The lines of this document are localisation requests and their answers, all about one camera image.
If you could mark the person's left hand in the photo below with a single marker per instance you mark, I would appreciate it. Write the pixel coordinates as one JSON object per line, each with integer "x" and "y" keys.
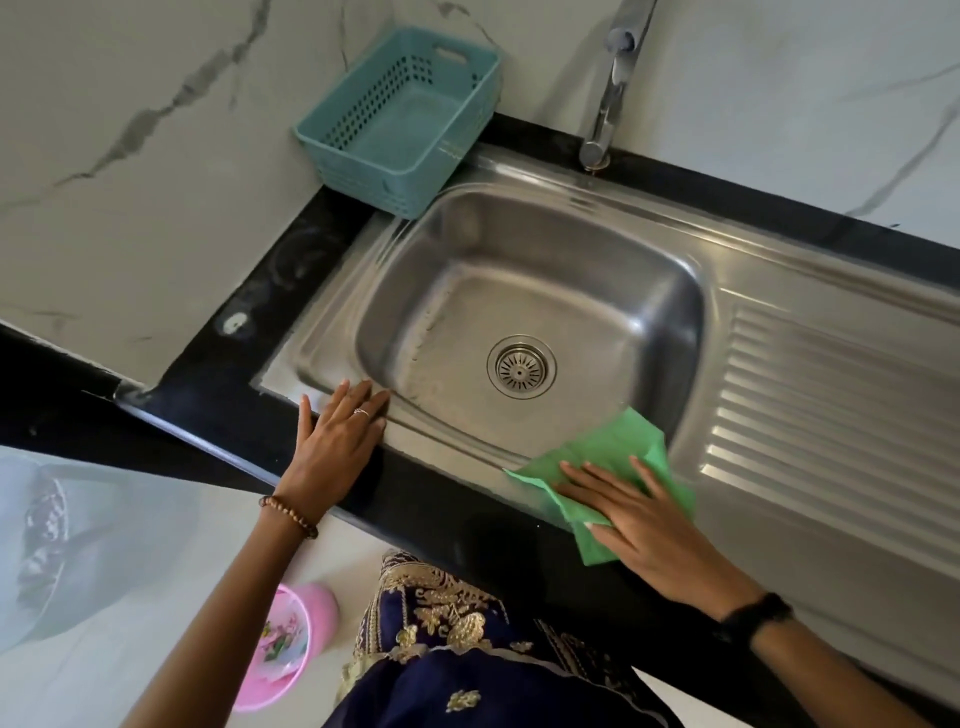
{"x": 331, "y": 457}

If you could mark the person's right hand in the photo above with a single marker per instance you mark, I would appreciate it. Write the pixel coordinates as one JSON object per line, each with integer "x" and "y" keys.
{"x": 660, "y": 536}

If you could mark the person's left little finger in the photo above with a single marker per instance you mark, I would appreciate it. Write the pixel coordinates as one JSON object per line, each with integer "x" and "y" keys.
{"x": 377, "y": 439}

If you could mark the person's left thumb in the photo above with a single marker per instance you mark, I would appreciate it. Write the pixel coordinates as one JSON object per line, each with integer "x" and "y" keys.
{"x": 304, "y": 424}

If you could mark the person's right middle finger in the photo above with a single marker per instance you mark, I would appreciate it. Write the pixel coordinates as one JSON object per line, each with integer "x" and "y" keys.
{"x": 600, "y": 481}

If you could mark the person's right thumb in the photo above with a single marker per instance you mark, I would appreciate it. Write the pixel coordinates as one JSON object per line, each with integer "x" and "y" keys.
{"x": 611, "y": 541}

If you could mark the person's left middle finger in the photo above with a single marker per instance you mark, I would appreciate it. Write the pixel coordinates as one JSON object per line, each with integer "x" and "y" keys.
{"x": 358, "y": 403}

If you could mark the green cleaning cloth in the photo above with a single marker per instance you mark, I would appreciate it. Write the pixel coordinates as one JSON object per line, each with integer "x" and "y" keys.
{"x": 611, "y": 457}

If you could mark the person's right forearm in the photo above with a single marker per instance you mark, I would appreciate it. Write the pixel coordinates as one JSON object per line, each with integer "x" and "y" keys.
{"x": 832, "y": 671}

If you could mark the person's left forearm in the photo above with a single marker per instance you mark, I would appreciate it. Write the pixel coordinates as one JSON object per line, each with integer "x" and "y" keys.
{"x": 214, "y": 626}

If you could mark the sink drain strainer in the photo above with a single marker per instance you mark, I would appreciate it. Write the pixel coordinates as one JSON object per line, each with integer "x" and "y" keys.
{"x": 521, "y": 367}

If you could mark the black wristband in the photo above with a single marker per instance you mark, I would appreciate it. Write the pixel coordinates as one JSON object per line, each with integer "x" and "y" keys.
{"x": 754, "y": 619}

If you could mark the navy gold embroidered dress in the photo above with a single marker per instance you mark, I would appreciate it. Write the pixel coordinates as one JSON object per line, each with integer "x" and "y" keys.
{"x": 480, "y": 652}

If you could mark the stainless steel sink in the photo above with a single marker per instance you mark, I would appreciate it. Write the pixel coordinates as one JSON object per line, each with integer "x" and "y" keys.
{"x": 675, "y": 322}

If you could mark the pink plastic bucket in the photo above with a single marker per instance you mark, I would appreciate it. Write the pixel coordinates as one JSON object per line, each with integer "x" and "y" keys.
{"x": 281, "y": 645}

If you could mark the teal plastic basket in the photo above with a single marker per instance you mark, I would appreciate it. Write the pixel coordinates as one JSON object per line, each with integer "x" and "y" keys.
{"x": 401, "y": 120}

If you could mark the chrome faucet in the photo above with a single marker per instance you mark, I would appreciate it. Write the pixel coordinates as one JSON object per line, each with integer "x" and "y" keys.
{"x": 613, "y": 79}

